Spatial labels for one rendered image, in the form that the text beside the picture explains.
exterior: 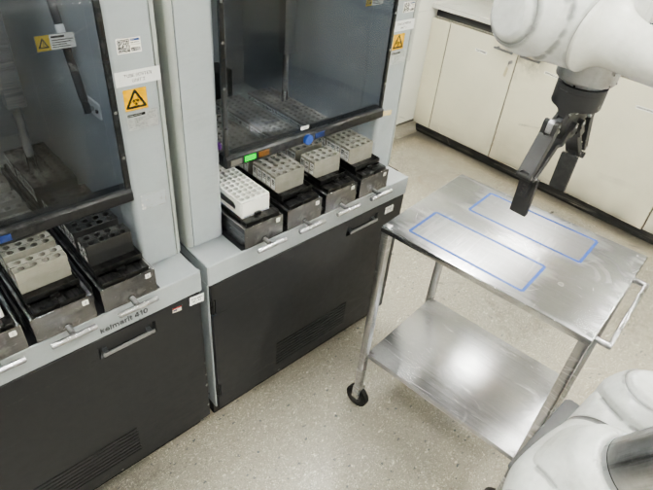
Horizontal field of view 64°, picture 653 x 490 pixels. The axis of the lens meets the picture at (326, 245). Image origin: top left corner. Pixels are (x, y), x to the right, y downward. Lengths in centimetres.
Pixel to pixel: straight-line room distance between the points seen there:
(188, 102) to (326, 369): 124
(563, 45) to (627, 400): 61
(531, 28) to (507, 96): 289
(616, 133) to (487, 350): 173
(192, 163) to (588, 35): 96
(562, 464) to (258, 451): 122
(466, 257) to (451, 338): 59
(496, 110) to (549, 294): 233
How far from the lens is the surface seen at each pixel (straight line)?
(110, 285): 132
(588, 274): 154
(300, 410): 203
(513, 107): 356
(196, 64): 128
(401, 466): 196
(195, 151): 136
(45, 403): 147
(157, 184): 134
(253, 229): 147
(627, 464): 87
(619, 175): 338
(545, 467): 93
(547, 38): 69
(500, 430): 179
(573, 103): 90
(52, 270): 133
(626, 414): 105
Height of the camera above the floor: 166
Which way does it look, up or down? 37 degrees down
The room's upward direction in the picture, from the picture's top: 6 degrees clockwise
